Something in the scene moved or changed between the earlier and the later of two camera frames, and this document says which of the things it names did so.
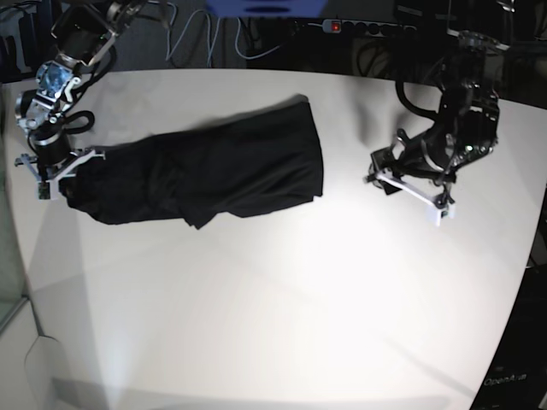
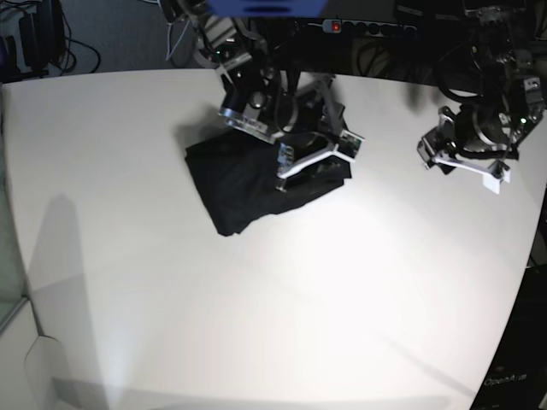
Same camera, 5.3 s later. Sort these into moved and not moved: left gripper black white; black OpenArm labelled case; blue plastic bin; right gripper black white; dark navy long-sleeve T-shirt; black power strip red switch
Moved: dark navy long-sleeve T-shirt; left gripper black white; right gripper black white
Not moved: black OpenArm labelled case; blue plastic bin; black power strip red switch
